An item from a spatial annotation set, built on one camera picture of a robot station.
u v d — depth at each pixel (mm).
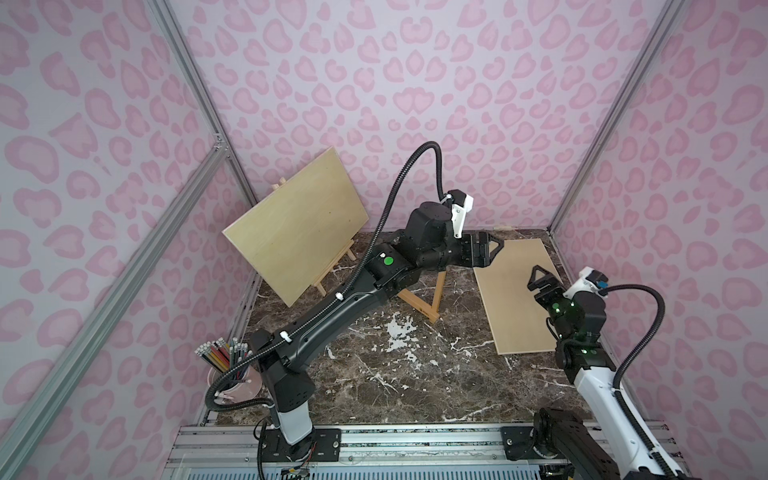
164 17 691
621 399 480
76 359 488
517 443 730
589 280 663
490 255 551
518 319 975
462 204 568
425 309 923
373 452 723
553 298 695
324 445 732
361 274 464
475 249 543
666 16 694
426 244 489
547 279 693
